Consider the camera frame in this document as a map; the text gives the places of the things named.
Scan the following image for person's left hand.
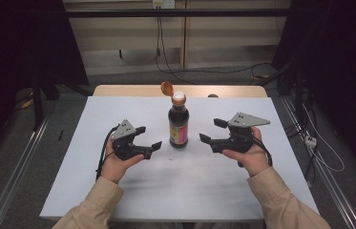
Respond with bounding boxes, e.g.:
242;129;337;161
100;137;145;185

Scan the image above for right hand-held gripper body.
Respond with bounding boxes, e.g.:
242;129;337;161
213;112;272;155

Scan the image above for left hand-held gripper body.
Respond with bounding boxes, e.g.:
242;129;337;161
111;118;149;161

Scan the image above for white power strip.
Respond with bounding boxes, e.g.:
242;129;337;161
304;135;318;149

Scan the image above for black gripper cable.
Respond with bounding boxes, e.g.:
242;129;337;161
235;133;274;169
94;125;120;182

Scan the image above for white board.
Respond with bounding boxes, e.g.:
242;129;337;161
39;95;321;222

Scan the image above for black hanging cable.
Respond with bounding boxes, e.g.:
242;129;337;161
154;15;274;86

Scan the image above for person's right hand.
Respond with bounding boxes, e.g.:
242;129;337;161
221;126;273;178

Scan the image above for yellow tape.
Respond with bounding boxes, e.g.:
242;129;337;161
20;97;35;110

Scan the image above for dark sauce bottle orange cap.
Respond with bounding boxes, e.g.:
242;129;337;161
159;80;191;150

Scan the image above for white cable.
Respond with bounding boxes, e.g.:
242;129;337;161
302;103;346;174

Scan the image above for metal floor rail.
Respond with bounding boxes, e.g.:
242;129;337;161
0;115;52;229
280;95;356;229

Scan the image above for white wall socket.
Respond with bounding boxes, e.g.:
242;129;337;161
152;0;177;10

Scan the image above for black stand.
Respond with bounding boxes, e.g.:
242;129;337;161
255;60;315;123
30;72;61;132

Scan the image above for black curtain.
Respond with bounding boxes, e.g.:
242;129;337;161
0;0;90;166
271;0;356;179

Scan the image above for wooden table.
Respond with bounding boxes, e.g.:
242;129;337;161
92;84;268;98

